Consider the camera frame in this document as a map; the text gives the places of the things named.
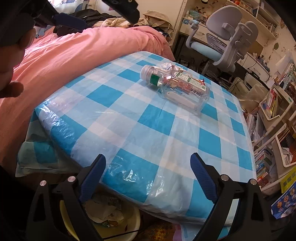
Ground white bookshelf rack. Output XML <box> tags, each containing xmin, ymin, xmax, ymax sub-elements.
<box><xmin>245</xmin><ymin>62</ymin><xmax>296</xmax><ymax>195</ymax></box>

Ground grey blue office chair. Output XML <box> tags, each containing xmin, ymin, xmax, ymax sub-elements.
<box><xmin>186</xmin><ymin>6</ymin><xmax>258</xmax><ymax>72</ymax></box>

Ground white tissue far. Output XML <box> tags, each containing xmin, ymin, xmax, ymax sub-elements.
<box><xmin>159</xmin><ymin>62</ymin><xmax>184</xmax><ymax>71</ymax></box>

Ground blue checkered plastic tablecloth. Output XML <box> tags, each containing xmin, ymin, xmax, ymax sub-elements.
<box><xmin>16</xmin><ymin>51</ymin><xmax>255</xmax><ymax>240</ymax></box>

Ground blue yellow hanging poster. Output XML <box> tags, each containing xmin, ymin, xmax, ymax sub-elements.
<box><xmin>271</xmin><ymin>167</ymin><xmax>296</xmax><ymax>219</ymax></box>

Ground black clothes on bed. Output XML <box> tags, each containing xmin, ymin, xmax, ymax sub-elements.
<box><xmin>53</xmin><ymin>9</ymin><xmax>115</xmax><ymax>37</ymax></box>

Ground beige clothes on bed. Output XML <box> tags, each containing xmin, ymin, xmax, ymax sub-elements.
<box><xmin>92</xmin><ymin>18</ymin><xmax>149</xmax><ymax>29</ymax></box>

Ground white printer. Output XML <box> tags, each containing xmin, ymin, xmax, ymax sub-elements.
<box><xmin>229</xmin><ymin>72</ymin><xmax>271</xmax><ymax>105</ymax></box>

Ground clear plastic bottle white cap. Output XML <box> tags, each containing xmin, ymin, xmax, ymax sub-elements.
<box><xmin>140</xmin><ymin>65</ymin><xmax>210</xmax><ymax>114</ymax></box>

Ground person's left hand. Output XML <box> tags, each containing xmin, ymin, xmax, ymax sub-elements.
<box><xmin>0</xmin><ymin>28</ymin><xmax>36</xmax><ymax>98</ymax></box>

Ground pink duvet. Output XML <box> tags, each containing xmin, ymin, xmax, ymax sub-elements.
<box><xmin>1</xmin><ymin>26</ymin><xmax>174</xmax><ymax>172</ymax></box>

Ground red white snack wrapper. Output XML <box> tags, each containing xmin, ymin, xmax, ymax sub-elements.
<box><xmin>175</xmin><ymin>71</ymin><xmax>207</xmax><ymax>93</ymax></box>

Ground yellow trash bin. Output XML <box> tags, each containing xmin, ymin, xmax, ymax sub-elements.
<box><xmin>59</xmin><ymin>192</ymin><xmax>141</xmax><ymax>241</ymax></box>

